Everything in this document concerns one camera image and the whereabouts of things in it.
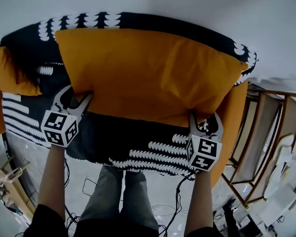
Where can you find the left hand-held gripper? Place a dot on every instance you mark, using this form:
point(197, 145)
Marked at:
point(59, 128)

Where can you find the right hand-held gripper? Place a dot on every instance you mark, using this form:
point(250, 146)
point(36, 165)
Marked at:
point(204, 153)

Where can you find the large orange cushion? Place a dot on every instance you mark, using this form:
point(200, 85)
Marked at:
point(150, 78)

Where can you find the small orange cushion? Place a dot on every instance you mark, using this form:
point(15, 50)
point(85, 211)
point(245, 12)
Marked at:
point(0, 70)

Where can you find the person's right forearm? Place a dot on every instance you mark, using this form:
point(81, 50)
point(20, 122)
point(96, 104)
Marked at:
point(199, 204)

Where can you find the person's left forearm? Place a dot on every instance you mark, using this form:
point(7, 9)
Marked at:
point(53, 179)

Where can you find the black white patterned sofa throw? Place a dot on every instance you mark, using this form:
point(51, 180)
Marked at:
point(128, 134)

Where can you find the person's grey trousers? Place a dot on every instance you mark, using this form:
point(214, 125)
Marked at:
point(128, 201)

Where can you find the person's black top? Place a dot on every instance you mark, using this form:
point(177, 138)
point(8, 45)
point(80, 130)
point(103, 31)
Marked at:
point(47, 223)

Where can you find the gold frame shelf rack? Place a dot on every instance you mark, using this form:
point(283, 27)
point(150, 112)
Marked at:
point(259, 142)

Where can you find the wooden frame stand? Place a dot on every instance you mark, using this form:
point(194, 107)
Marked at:
point(13, 181)

